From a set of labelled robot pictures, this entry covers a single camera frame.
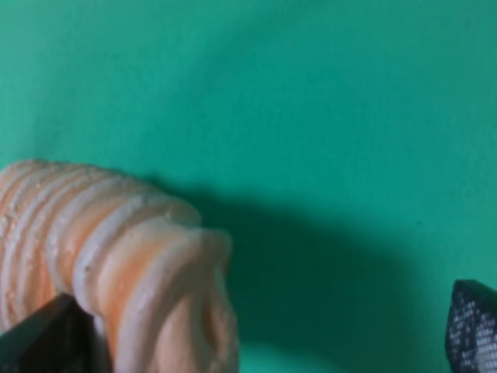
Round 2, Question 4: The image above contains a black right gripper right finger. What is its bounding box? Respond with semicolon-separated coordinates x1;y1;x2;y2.
445;280;496;373

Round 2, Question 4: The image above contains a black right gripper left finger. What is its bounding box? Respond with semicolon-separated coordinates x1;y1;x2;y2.
1;295;112;373

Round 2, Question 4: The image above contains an orange white striped bread roll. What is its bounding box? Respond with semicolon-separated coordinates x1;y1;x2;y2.
1;159;239;372

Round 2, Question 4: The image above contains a green table cloth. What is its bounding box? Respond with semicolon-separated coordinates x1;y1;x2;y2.
1;1;496;372

